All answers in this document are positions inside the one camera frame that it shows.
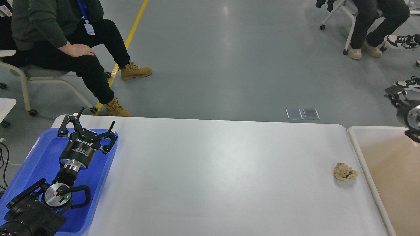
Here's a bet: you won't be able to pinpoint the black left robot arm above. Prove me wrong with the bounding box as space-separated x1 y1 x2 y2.
1 112 118 236

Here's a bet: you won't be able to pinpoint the beige plastic bin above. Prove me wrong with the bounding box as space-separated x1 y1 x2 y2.
348 126 420 236

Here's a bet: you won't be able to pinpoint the left floor socket plate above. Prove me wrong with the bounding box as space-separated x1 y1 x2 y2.
286 109 303 120

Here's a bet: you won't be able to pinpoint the blue plastic tray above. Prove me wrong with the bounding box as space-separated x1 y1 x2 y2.
0 128 117 236

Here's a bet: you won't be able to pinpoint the black white sneaker lower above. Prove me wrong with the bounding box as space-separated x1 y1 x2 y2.
393 76 420 92

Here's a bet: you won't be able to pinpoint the black white sneaker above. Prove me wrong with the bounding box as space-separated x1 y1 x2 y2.
384 33 420 50
393 76 420 92

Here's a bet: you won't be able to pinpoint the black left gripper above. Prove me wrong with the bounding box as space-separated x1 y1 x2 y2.
57 108 117 170

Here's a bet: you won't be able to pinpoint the white side table edge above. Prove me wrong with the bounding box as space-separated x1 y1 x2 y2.
0 98 17 128

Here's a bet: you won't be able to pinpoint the right floor socket plate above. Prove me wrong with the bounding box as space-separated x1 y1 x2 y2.
303 108 320 120

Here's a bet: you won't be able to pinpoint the seated person dark trousers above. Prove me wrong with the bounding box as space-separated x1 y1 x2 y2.
348 0 410 60

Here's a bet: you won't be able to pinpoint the white chair top right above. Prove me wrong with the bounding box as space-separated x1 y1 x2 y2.
320 0 388 55

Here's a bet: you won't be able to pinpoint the floor socket plate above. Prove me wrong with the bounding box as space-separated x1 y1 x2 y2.
303 108 320 120
286 109 303 120

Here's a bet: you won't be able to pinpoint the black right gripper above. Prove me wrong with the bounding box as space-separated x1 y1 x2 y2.
384 85 420 143

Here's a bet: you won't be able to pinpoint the white office chair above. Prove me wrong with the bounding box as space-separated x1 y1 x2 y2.
1 59 98 116

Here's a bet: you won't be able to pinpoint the black white sneaker upper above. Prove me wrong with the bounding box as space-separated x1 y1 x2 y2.
384 33 420 50

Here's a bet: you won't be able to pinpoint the crumpled brown paper ball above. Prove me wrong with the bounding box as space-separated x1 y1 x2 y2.
333 163 359 181

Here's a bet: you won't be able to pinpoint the black cable at left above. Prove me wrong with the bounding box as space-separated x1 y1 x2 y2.
0 138 13 190

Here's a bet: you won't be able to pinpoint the seated person in green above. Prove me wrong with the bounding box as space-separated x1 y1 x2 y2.
11 0 152 117

